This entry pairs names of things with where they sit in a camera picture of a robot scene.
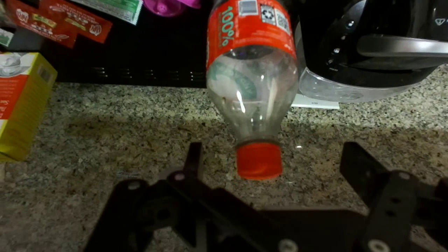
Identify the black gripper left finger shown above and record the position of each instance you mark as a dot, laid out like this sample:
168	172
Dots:
193	160

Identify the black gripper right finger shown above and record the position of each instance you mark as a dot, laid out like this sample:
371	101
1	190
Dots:
361	169

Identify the clear bottle with red label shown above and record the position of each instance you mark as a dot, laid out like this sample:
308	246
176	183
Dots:
252	78

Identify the black microwave oven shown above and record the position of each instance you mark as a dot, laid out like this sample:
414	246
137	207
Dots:
157	50

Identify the black coffee maker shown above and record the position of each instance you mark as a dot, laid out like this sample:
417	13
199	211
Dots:
358	50

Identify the pink plastic cup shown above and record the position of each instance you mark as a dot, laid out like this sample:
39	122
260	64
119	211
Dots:
169	7

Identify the yellow cereal bar box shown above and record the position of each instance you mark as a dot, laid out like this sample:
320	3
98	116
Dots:
25	85

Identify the red and green sauce packets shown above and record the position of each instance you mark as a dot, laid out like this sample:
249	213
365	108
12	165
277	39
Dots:
61	21

